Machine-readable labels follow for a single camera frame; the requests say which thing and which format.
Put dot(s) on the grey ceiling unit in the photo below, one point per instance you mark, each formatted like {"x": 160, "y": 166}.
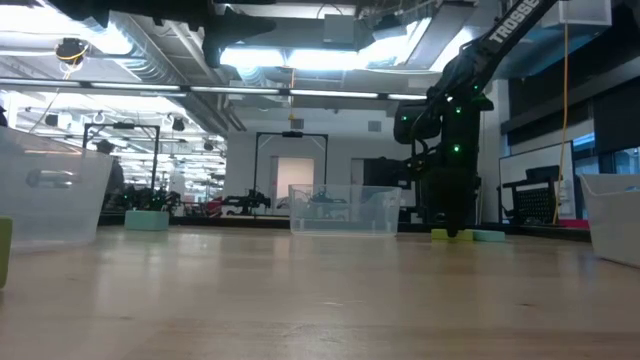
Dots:
{"x": 340, "y": 30}

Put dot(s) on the white translucent plastic bin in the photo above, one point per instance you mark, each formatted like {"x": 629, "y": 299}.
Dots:
{"x": 617, "y": 225}

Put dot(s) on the black aluminium table frame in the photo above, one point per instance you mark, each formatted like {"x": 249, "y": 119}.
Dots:
{"x": 250, "y": 221}

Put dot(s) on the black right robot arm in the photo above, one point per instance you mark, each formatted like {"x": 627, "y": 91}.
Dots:
{"x": 510, "y": 25}

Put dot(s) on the green foam block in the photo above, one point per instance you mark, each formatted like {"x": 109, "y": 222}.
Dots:
{"x": 440, "y": 235}
{"x": 4, "y": 250}

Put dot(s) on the black cabinet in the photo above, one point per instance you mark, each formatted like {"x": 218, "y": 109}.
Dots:
{"x": 419, "y": 200}

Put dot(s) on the long linear ceiling light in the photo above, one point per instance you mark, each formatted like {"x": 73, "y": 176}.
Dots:
{"x": 235, "y": 90}

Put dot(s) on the background robot station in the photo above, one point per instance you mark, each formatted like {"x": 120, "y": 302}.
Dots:
{"x": 150, "y": 200}

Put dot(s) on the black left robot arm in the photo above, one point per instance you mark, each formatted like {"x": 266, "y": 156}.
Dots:
{"x": 125, "y": 7}

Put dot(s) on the red low box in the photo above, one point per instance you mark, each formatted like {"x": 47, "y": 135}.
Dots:
{"x": 572, "y": 224}

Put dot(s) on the teal foam block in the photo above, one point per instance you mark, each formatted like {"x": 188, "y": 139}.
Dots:
{"x": 146, "y": 221}
{"x": 490, "y": 236}

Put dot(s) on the black wall screen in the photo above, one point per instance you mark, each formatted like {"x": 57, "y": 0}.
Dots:
{"x": 380, "y": 175}

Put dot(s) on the person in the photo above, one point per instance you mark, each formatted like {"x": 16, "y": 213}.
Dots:
{"x": 118, "y": 180}

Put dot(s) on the black background robot arm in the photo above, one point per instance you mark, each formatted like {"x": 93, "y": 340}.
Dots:
{"x": 250, "y": 200}

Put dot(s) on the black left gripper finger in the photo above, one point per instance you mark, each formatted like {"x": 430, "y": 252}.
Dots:
{"x": 252, "y": 24}

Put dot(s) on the whiteboard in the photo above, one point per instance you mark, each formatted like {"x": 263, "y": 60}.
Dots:
{"x": 515, "y": 165}

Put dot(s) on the black perforated cart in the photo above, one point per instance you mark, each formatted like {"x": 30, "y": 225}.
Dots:
{"x": 537, "y": 205}

